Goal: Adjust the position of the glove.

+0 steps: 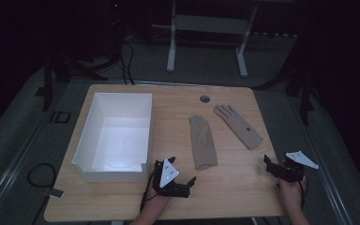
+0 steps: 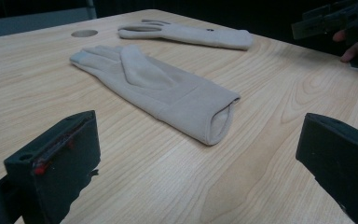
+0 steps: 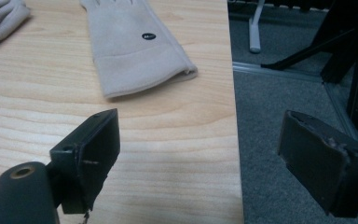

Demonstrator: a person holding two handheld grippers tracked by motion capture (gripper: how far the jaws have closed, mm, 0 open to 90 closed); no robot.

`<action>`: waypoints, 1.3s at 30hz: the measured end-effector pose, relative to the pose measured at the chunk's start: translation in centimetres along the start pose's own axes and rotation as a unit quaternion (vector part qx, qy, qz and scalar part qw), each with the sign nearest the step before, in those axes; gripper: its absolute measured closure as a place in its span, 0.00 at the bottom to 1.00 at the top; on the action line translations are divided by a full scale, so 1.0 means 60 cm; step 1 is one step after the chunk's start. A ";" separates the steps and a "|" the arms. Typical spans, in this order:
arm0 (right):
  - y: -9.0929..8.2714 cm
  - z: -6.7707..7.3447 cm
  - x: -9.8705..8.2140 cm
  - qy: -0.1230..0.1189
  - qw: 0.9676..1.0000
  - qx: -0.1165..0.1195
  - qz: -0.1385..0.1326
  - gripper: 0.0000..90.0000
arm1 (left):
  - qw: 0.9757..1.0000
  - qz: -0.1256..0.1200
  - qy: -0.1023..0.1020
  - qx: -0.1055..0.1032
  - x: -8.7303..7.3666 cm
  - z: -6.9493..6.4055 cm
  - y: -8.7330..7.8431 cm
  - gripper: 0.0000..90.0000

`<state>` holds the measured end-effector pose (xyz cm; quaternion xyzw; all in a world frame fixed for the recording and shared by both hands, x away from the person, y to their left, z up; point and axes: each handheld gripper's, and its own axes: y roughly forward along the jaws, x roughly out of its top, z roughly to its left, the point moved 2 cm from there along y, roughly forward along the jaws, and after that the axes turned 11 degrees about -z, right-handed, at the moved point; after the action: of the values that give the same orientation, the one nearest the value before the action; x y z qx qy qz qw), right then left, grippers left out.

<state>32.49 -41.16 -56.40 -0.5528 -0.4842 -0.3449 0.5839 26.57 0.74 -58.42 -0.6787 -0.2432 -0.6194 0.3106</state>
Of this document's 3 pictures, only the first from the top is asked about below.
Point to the person's right hand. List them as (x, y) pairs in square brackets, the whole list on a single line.
[(290, 190)]

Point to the beige glove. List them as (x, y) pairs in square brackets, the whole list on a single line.
[(239, 125), (202, 143)]

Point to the black tripod stand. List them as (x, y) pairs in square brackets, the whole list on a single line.
[(62, 68)]

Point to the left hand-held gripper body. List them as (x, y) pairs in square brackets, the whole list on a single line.
[(168, 173)]

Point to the white box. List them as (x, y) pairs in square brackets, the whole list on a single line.
[(118, 140)]

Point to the white metal stand frame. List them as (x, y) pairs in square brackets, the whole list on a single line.
[(211, 25)]

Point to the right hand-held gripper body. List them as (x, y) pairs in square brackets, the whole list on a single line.
[(292, 172)]

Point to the person's left hand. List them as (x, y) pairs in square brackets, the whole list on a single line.
[(157, 200)]

